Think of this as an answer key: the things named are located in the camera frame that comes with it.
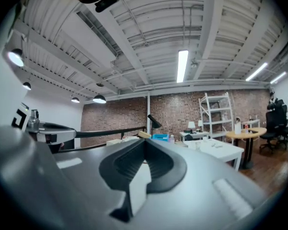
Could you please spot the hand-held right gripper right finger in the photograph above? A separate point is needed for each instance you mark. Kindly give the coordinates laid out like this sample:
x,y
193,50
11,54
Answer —
x,y
201,188

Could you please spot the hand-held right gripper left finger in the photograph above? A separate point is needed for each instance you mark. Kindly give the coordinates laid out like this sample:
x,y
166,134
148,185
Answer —
x,y
86,176

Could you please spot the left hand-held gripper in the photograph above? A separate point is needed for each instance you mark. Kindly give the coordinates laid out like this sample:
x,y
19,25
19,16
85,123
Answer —
x,y
24,118

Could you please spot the black pendant lamp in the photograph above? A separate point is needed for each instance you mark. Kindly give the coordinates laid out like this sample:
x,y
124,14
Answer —
x,y
75,100
15,57
99,99
27,86

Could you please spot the clear glass cup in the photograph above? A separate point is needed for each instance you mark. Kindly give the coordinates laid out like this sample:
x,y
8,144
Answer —
x,y
197,145

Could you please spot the white side table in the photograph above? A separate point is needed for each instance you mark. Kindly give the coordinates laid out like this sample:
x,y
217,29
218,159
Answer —
x,y
220,150

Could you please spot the black metal railing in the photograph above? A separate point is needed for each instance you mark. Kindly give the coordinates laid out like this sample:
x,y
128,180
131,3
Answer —
x,y
105,132

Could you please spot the small white gadget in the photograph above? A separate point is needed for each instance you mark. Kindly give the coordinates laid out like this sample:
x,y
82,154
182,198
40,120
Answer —
x,y
216,144

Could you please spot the clear plastic bottle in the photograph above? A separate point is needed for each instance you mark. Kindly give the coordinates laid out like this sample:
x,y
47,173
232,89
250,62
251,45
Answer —
x,y
172,139

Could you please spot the black ceiling disc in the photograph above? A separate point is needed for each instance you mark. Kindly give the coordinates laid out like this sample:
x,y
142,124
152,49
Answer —
x,y
100,85

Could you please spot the white shade table lamp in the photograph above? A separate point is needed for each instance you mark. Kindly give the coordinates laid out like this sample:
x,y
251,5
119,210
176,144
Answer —
x,y
191,124
200,123

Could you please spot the blue plastic bin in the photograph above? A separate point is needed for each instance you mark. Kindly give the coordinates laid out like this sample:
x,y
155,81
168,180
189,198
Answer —
x,y
160,136

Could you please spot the brown cardboard box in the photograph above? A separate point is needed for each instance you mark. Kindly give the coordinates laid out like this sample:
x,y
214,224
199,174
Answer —
x,y
144,134

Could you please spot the white upright container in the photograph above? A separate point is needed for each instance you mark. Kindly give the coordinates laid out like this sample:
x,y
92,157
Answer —
x,y
237,127

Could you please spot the round wooden table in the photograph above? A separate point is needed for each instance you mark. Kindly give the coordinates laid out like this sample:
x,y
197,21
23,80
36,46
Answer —
x,y
247,133

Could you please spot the white shelf rack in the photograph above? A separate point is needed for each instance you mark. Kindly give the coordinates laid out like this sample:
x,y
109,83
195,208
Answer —
x,y
216,114

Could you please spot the black desk lamp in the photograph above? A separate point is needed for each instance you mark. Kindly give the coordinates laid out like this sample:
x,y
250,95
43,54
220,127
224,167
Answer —
x,y
154,122

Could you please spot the black office chair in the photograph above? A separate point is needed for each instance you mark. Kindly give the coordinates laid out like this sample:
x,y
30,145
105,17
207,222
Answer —
x,y
277,123

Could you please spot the ceiling tube light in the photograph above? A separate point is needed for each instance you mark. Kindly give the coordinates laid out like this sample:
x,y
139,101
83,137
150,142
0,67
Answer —
x,y
182,66
278,77
256,71

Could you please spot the white wall pipe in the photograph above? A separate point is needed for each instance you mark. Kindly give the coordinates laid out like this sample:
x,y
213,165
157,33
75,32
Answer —
x,y
148,111

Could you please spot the black head-worn camera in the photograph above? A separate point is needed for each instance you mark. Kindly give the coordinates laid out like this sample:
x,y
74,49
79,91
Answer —
x,y
106,2

